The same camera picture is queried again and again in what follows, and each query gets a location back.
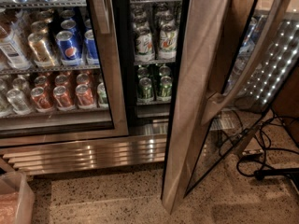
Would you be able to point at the glass fridge door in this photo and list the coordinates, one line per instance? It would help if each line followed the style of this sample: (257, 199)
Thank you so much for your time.
(233, 58)
(50, 17)

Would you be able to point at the stainless fridge bottom grille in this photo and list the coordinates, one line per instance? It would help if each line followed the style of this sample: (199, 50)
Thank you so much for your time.
(43, 148)

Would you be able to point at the green soda can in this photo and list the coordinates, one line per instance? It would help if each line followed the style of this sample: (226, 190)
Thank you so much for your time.
(165, 88)

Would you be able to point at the white green can far left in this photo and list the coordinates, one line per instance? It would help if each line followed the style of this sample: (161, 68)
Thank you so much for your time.
(144, 50)

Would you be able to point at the red soda can right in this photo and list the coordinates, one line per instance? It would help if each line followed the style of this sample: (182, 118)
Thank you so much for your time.
(85, 96)

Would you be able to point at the red soda can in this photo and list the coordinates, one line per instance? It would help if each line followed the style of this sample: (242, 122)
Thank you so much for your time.
(42, 99)
(63, 98)
(85, 96)

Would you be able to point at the blue Pepsi can edge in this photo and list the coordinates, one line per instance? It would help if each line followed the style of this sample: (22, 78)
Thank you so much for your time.
(91, 47)

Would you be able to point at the red soda can middle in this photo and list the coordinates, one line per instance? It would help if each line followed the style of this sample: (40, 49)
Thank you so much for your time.
(63, 98)

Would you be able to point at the blue Pepsi can front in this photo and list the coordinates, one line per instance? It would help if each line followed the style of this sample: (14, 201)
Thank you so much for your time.
(69, 47)

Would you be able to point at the red soda can left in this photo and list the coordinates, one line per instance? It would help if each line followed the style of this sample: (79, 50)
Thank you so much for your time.
(42, 99)

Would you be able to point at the gold soda can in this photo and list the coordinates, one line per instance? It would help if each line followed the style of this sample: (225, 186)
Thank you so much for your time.
(44, 54)

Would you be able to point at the silver can lower left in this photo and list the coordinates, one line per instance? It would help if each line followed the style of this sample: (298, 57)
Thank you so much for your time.
(19, 102)

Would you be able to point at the clear labelled bottle left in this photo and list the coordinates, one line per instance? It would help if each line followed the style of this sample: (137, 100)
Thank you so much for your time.
(16, 52)

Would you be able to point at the clear plastic storage bin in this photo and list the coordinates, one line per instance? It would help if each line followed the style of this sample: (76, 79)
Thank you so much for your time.
(16, 199)

